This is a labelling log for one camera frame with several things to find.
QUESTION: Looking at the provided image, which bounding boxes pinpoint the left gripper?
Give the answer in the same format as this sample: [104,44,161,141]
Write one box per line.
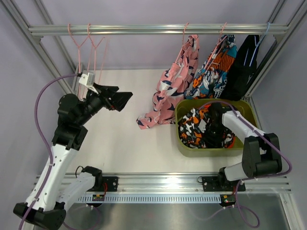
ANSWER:
[76,82,132,126]

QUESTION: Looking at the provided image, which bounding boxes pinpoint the pink hanger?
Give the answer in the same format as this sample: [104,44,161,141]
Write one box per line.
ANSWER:
[87,23,110,83]
[204,22,227,70]
[67,23,90,73]
[174,23,193,66]

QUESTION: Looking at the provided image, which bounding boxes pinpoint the camouflage shorts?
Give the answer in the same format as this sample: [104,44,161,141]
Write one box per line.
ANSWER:
[178,105,236,149]

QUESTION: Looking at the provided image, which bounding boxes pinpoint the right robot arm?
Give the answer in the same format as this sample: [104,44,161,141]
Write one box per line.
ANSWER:
[202,102,282,191]

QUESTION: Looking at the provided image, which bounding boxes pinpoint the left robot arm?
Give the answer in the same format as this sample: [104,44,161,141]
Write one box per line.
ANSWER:
[13,84,133,230]

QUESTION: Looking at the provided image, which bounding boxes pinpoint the pink shark print shorts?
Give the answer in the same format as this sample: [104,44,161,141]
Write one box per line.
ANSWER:
[136,34,200,129]

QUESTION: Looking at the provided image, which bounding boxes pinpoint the blue orange patterned shorts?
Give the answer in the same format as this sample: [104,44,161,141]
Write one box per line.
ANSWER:
[184,34,237,100]

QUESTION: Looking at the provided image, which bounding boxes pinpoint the black shorts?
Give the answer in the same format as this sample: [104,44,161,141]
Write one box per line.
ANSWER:
[220,35,260,101]

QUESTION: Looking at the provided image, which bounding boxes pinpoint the olive green plastic bin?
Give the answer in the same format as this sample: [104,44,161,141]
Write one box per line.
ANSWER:
[175,99,258,158]

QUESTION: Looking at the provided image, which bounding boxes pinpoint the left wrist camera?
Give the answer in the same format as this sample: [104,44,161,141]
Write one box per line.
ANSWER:
[78,70,98,94]

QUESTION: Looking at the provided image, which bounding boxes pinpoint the aluminium hanging rail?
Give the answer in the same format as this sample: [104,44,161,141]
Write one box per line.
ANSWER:
[29,23,286,36]

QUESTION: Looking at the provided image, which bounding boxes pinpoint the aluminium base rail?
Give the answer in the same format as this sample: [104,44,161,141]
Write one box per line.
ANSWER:
[103,172,291,194]

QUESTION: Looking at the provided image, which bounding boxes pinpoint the white slotted cable duct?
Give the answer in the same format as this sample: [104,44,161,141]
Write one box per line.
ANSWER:
[76,194,221,204]

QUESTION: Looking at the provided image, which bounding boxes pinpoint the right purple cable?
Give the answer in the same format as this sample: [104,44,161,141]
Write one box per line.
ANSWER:
[191,100,293,228]

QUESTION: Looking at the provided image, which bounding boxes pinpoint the left aluminium frame post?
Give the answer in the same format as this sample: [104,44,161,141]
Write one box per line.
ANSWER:
[0,0,79,94]

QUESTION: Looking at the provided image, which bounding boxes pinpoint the aluminium frame post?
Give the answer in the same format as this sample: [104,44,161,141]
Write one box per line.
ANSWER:
[0,0,79,94]
[239,0,307,115]

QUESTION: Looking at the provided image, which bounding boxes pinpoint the right aluminium frame post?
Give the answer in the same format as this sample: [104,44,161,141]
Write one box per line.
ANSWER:
[239,0,307,115]

